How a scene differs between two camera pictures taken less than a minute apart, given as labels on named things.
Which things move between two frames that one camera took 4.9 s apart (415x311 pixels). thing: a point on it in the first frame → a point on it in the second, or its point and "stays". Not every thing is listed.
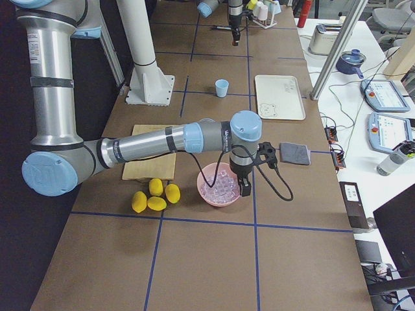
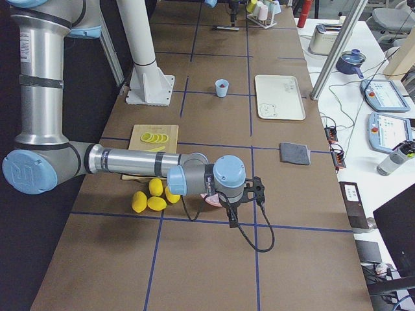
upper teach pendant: [384, 96] stays
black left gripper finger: [236, 36] → [233, 19]
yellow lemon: [155, 186] stays
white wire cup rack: [265, 24] stays
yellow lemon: [172, 193] stays
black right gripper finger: [246, 185] → [233, 220]
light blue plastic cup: [222, 85] stays
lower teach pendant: [385, 132] stays
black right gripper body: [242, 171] → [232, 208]
